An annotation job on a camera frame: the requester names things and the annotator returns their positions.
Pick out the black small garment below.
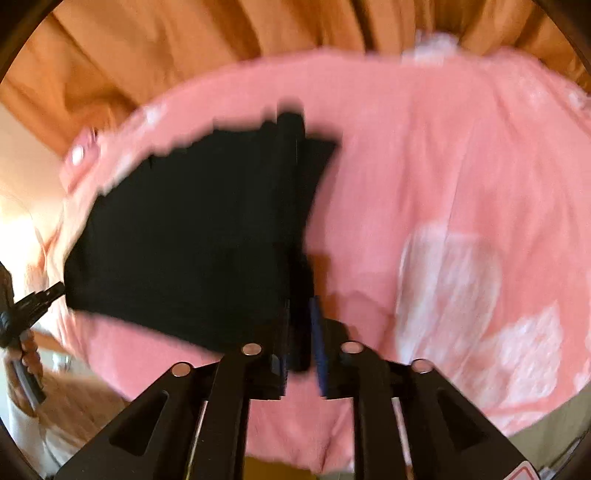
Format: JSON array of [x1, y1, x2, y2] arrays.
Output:
[[64, 111, 338, 372]]

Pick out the orange curtain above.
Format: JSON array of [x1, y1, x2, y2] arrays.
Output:
[[1, 1, 590, 154]]

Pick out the pink plush pillow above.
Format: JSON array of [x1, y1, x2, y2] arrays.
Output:
[[59, 128, 100, 193]]

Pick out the pink fleece blanket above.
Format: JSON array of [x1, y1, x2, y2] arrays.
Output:
[[25, 49, 590, 434]]

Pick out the person's left hand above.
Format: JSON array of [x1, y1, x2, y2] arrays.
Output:
[[3, 330, 43, 418]]

